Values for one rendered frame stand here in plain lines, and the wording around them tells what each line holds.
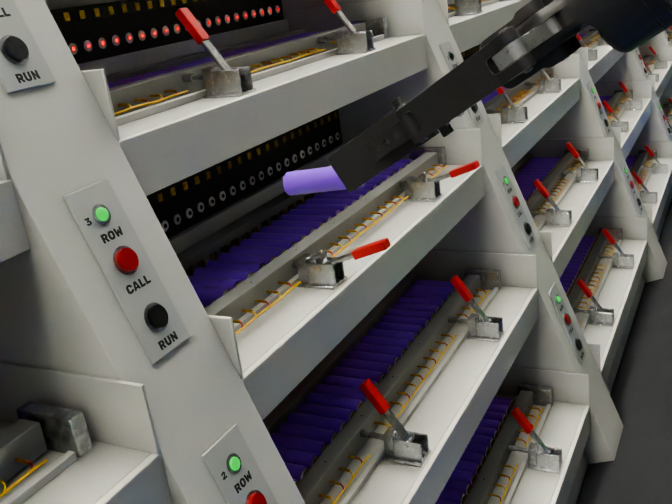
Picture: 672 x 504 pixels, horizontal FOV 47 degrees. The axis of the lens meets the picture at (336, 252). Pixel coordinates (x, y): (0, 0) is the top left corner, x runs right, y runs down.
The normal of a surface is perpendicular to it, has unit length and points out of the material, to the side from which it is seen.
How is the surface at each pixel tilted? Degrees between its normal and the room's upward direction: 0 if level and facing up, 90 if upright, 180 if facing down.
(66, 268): 90
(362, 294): 110
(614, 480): 0
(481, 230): 90
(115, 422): 90
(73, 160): 90
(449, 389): 20
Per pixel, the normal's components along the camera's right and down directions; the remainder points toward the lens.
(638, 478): -0.43, -0.89
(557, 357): -0.45, 0.36
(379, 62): 0.88, 0.04
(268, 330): -0.13, -0.93
